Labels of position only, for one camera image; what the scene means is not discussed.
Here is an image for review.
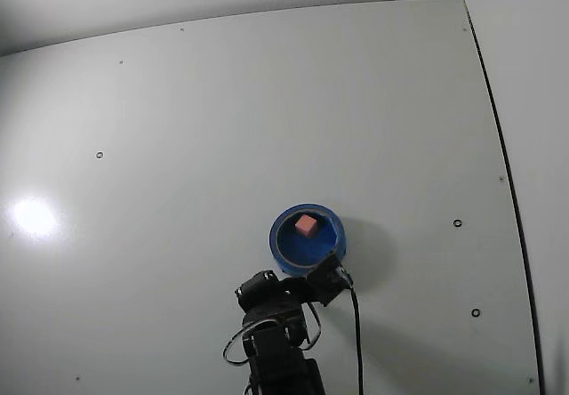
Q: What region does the small pink cube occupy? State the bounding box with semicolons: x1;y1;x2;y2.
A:
294;214;318;238

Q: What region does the blue round bowl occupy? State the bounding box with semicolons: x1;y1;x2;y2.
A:
268;204;348;279

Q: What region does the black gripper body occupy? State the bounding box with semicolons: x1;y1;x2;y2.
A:
234;270;322;323

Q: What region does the looped arm wire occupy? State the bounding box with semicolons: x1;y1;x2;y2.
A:
221;318;261;368
298;301;323;352

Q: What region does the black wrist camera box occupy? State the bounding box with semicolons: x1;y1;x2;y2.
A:
306;252;356;308

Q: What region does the black camera cable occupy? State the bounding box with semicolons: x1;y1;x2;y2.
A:
348;284;366;395

